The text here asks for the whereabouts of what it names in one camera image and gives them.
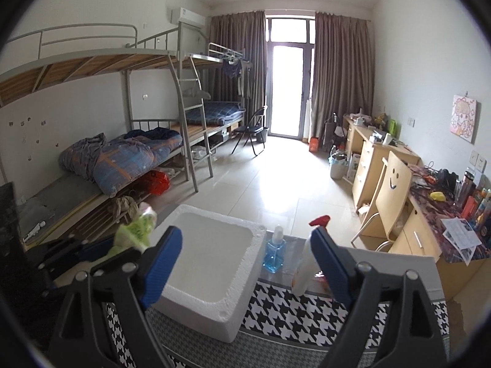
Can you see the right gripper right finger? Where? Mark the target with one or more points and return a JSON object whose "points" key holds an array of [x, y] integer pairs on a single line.
{"points": [[411, 336]]}

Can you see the brown curtain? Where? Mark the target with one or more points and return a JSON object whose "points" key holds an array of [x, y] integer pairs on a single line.
{"points": [[343, 72], [239, 40]]}

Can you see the left brown curtain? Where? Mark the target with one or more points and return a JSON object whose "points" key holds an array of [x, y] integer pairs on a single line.
{"points": [[239, 40]]}

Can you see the far wooden desk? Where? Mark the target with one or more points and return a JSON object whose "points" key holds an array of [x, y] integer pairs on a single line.
{"points": [[361, 141]]}

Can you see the blue plaid quilt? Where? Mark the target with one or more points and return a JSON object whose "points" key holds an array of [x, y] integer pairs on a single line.
{"points": [[114, 164]]}

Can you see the red plastic bag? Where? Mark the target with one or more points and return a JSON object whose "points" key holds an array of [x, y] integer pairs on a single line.
{"points": [[154, 182]]}

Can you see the papers on desk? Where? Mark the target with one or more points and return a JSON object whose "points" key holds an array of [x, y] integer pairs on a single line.
{"points": [[461, 235]]}

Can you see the balcony glass door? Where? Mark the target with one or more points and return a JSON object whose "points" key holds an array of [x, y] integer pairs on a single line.
{"points": [[290, 47]]}

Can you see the near wooden desk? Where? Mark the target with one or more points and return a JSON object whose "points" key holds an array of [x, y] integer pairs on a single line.
{"points": [[422, 235]]}

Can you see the right brown curtain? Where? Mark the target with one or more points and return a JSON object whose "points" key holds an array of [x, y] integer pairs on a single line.
{"points": [[343, 72]]}

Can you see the white styrofoam box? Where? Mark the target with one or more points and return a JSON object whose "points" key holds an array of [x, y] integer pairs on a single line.
{"points": [[216, 272]]}

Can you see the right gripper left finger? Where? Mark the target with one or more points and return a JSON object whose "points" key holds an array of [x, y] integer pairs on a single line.
{"points": [[102, 321]]}

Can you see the wooden desk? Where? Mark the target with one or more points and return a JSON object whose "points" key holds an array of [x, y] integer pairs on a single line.
{"points": [[361, 141], [422, 235]]}

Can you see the yellow object on desk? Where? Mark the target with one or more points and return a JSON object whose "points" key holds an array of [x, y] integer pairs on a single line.
{"points": [[437, 196]]}

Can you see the orange box by door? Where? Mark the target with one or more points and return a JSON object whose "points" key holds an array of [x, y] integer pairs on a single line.
{"points": [[314, 144]]}

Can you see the white red pump bottle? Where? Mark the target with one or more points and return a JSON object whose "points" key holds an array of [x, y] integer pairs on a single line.
{"points": [[307, 271]]}

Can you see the wooden smiley face chair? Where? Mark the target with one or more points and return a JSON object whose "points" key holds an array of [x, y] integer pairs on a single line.
{"points": [[389, 199]]}

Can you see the blue liquid spray bottle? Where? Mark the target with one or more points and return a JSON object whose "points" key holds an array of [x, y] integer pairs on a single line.
{"points": [[274, 251]]}

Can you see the green white soft object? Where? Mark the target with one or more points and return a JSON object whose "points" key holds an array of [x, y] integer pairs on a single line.
{"points": [[136, 234]]}

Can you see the metal bunk bed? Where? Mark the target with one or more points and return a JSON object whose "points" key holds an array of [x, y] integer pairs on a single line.
{"points": [[54, 101], [203, 121]]}

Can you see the far metal bunk bed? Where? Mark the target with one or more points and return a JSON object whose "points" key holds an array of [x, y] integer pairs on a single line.
{"points": [[203, 121]]}

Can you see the white air conditioner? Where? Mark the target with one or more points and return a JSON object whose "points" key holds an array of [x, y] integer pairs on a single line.
{"points": [[187, 17]]}

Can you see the pink cartoon wall picture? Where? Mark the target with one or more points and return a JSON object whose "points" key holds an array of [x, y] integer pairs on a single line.
{"points": [[463, 117]]}

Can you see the black folding chair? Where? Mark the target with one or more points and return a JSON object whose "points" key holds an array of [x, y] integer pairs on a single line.
{"points": [[254, 131]]}

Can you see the white bucket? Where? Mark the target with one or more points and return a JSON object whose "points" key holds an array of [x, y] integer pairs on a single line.
{"points": [[339, 165]]}

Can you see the near metal bunk bed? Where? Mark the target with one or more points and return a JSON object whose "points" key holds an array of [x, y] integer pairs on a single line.
{"points": [[54, 101]]}

